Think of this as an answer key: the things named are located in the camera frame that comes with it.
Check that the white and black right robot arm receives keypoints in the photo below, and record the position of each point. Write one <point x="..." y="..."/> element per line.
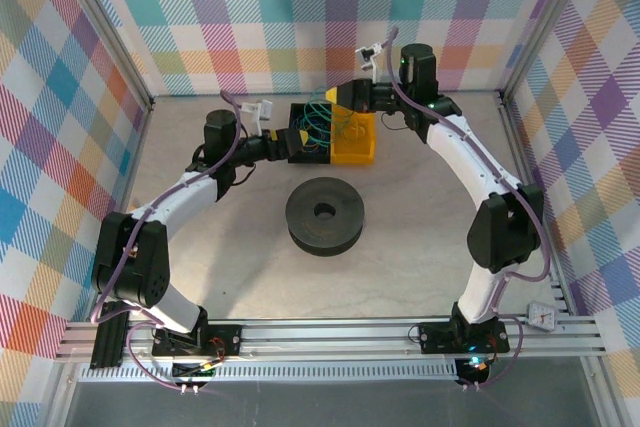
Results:
<point x="465" y="147"/>

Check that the black plastic bin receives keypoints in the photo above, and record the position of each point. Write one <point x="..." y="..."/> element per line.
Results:
<point x="300" y="157"/>

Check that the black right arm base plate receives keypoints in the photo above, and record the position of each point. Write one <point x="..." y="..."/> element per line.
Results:
<point x="440" y="337"/>

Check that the aluminium mounting rail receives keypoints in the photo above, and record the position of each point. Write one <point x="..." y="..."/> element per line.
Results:
<point x="325" y="334"/>

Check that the aluminium side rail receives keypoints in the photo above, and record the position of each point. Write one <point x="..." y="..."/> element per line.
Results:
<point x="537" y="212"/>

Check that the small white clock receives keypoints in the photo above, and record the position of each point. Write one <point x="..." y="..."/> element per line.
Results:
<point x="542" y="316"/>

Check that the aluminium frame post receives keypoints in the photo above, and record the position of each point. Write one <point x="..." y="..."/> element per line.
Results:
<point x="107" y="32"/>
<point x="545" y="27"/>

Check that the small control board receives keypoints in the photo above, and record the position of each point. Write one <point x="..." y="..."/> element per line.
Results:
<point x="192" y="372"/>
<point x="475" y="371"/>

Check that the yellow plastic bin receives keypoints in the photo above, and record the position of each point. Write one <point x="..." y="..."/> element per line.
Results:
<point x="357" y="147"/>

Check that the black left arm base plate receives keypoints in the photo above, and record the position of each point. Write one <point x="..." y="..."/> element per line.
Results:
<point x="220" y="337"/>

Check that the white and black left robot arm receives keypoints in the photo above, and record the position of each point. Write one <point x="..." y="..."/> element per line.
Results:
<point x="185" y="192"/>

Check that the black rail bracket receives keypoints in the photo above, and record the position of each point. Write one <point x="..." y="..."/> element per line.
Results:
<point x="107" y="347"/>

